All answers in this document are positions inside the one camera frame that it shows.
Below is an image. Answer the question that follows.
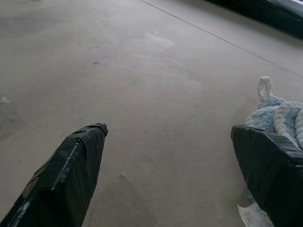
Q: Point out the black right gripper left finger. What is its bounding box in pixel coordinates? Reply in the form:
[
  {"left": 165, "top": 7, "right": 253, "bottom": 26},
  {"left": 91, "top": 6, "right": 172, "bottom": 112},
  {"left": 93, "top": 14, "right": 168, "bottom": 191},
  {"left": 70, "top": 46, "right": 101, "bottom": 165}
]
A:
[{"left": 0, "top": 122, "right": 109, "bottom": 227}]

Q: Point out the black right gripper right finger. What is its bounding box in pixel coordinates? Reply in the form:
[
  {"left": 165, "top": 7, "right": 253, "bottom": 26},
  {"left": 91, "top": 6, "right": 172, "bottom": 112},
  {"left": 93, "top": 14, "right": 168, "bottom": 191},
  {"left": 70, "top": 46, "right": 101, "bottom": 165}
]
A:
[{"left": 230, "top": 124, "right": 303, "bottom": 227}]

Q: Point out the dark green table edge rail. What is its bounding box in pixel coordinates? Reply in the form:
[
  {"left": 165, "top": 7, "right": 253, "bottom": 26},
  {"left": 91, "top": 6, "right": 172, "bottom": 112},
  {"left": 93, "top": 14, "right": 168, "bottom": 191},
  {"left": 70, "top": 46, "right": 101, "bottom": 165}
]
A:
[{"left": 203, "top": 0, "right": 303, "bottom": 24}]

